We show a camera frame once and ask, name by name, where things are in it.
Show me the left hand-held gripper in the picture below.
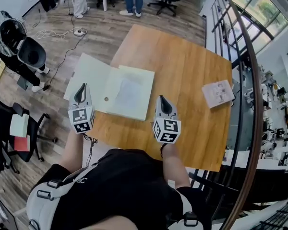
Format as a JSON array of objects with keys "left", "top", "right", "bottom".
[{"left": 67, "top": 82, "right": 96, "bottom": 135}]

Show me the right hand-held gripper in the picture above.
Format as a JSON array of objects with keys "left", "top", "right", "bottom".
[{"left": 152, "top": 95, "right": 182, "bottom": 144}]

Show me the pale green box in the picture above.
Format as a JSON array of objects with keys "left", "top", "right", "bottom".
[
  {"left": 9, "top": 113, "right": 30, "bottom": 138},
  {"left": 63, "top": 52, "right": 156, "bottom": 122}
]

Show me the person's left forearm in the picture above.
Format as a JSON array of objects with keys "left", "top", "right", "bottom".
[{"left": 58, "top": 131, "right": 87, "bottom": 175}]

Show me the person's right forearm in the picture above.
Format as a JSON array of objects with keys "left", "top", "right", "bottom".
[{"left": 160, "top": 142, "right": 192, "bottom": 189}]

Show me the white paper sheet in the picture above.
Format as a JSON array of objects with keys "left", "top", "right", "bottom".
[{"left": 113, "top": 73, "right": 145, "bottom": 109}]

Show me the white illustrated book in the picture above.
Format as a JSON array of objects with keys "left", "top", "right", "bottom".
[{"left": 201, "top": 79, "right": 236, "bottom": 109}]

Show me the red book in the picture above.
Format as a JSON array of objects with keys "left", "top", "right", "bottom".
[{"left": 13, "top": 135, "right": 32, "bottom": 152}]

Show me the grey black backpack rig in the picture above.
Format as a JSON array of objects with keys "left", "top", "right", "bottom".
[{"left": 0, "top": 18, "right": 47, "bottom": 69}]

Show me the person's black shirt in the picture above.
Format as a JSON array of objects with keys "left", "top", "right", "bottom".
[{"left": 47, "top": 148, "right": 208, "bottom": 230}]

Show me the black railing with wooden handrail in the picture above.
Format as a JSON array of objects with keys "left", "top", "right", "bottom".
[{"left": 189, "top": 0, "right": 288, "bottom": 230}]

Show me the white harness vest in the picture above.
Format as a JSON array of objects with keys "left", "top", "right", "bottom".
[{"left": 25, "top": 164, "right": 200, "bottom": 230}]

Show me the large black-framed window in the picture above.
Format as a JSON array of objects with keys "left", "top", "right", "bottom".
[{"left": 229, "top": 0, "right": 288, "bottom": 48}]

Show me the black floor cable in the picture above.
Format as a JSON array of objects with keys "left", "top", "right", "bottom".
[{"left": 44, "top": 8, "right": 87, "bottom": 91}]

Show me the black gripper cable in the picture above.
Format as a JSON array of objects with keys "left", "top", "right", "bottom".
[{"left": 82, "top": 132, "right": 99, "bottom": 168}]

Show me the white floor cable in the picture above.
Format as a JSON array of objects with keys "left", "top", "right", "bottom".
[{"left": 35, "top": 28, "right": 75, "bottom": 40}]

